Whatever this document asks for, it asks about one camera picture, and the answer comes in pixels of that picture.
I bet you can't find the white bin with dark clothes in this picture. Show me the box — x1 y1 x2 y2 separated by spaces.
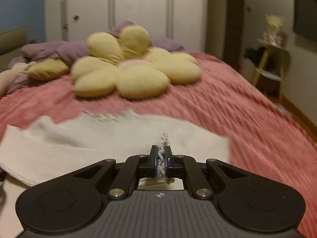
241 46 266 83

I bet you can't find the purple blanket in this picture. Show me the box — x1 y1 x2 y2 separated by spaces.
7 21 185 89

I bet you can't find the yellow-legged side table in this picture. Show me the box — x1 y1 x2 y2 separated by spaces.
251 39 291 101

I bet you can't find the white wardrobe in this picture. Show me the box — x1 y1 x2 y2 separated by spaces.
45 0 206 51

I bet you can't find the pink plush toy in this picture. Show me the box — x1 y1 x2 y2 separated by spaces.
1 62 29 97

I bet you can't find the wall-mounted black television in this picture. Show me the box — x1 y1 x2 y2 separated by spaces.
293 0 317 41

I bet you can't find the yellow bouquet decoration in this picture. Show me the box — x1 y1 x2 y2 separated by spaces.
263 14 285 46

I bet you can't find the pink ribbed bedspread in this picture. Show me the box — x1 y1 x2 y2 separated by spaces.
1 53 316 237

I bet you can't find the white knitted garment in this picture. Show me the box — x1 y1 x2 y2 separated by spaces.
1 110 230 186

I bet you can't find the small yellow pillow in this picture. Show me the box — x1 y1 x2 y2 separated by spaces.
26 59 70 81

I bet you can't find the yellow flower-shaped cushion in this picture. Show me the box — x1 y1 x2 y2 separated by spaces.
70 25 201 100

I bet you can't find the book on floor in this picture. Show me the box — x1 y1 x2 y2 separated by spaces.
274 103 292 117

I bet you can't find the dark wooden door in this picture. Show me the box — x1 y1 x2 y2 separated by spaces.
222 0 244 72

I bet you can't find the grey-green headboard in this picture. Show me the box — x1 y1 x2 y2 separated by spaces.
0 27 27 71

